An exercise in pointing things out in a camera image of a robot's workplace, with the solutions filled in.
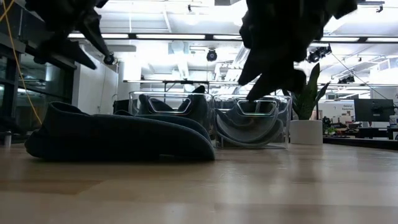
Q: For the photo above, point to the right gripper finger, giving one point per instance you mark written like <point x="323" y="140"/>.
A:
<point x="280" y="82"/>
<point x="253" y="70"/>

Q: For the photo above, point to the black track spotlight cluster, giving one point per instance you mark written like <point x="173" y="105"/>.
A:
<point x="318" y="53"/>

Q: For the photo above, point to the clear plastic bin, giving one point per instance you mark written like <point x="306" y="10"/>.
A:
<point x="287" y="124"/>
<point x="171" y="94"/>

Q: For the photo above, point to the grey cap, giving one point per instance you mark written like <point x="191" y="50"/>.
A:
<point x="248" y="130"/>

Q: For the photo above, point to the green leafy plant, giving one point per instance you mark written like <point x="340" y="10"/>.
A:
<point x="309" y="96"/>

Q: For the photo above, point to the white plant pot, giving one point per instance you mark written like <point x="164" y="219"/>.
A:
<point x="306" y="132"/>

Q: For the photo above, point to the black computer monitor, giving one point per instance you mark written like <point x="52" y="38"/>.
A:
<point x="373" y="110"/>

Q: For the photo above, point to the long ceiling light bar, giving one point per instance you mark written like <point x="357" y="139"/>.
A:
<point x="171" y="36"/>

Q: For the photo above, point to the black shelf unit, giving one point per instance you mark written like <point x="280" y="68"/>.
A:
<point x="12" y="93"/>

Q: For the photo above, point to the dark navy cap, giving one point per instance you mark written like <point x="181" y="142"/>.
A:
<point x="109" y="140"/>

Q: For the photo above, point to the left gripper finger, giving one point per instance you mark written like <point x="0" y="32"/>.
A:
<point x="94" y="31"/>
<point x="62" y="51"/>

